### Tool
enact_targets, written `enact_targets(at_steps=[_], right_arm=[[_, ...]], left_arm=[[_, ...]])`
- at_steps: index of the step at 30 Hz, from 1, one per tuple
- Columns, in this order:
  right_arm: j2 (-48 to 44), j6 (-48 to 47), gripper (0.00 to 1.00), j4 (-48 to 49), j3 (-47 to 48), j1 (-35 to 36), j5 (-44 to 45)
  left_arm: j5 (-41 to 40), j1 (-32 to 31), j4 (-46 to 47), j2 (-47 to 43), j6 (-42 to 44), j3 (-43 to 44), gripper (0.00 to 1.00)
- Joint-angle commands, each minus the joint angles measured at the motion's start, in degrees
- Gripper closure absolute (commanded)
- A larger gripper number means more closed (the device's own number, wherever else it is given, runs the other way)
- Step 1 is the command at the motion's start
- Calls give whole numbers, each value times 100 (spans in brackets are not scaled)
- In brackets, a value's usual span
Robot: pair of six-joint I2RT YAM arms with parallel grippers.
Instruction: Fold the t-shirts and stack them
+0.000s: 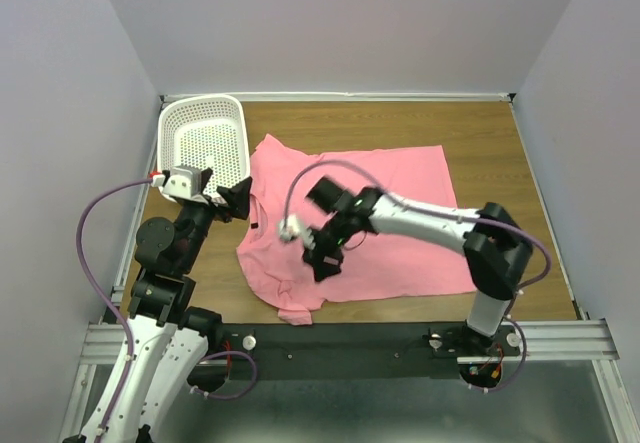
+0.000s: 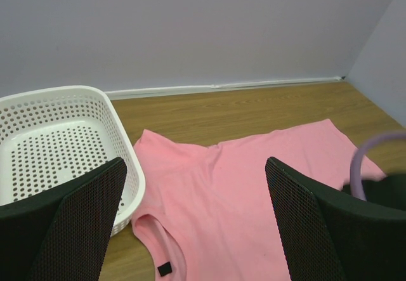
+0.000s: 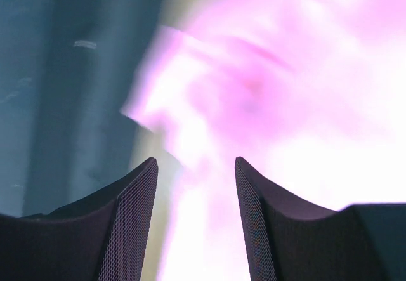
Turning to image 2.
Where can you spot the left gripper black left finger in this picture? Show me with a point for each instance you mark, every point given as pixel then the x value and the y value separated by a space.
pixel 63 233

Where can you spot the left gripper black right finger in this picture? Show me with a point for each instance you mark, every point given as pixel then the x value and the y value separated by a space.
pixel 327 234

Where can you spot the white perforated plastic basket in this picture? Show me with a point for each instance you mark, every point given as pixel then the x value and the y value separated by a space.
pixel 51 136

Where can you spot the pink t shirt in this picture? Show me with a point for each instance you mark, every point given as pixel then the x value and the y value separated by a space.
pixel 207 212

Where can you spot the white table edge trim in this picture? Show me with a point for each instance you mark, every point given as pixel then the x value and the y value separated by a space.
pixel 186 90

